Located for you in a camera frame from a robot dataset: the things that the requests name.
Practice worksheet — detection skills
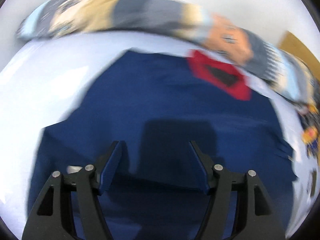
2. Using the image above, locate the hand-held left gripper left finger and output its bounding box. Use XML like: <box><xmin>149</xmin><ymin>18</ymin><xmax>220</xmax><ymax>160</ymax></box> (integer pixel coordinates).
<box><xmin>22</xmin><ymin>141</ymin><xmax>129</xmax><ymax>240</ymax></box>

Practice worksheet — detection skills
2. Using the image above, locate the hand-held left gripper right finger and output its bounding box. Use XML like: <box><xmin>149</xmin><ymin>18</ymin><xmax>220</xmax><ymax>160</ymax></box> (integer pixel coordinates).
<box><xmin>189</xmin><ymin>140</ymin><xmax>287</xmax><ymax>240</ymax></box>

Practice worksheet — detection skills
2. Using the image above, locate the navy blue jacket red patch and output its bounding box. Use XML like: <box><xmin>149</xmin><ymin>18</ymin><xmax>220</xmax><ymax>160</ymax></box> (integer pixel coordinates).
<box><xmin>27</xmin><ymin>50</ymin><xmax>298</xmax><ymax>240</ymax></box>

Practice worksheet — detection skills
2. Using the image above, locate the light blue bed sheet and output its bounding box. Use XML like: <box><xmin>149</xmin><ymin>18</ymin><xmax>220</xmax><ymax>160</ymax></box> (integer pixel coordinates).
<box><xmin>0</xmin><ymin>27</ymin><xmax>320</xmax><ymax>240</ymax></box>

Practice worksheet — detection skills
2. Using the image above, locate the multicoloured printed cloth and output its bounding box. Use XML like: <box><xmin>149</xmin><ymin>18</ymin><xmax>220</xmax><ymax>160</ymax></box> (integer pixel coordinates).
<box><xmin>299</xmin><ymin>102</ymin><xmax>320</xmax><ymax>160</ymax></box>

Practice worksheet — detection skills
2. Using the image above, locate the brown wooden board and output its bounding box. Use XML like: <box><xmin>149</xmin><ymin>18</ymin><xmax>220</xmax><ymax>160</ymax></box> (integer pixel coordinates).
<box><xmin>277</xmin><ymin>31</ymin><xmax>320</xmax><ymax>63</ymax></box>

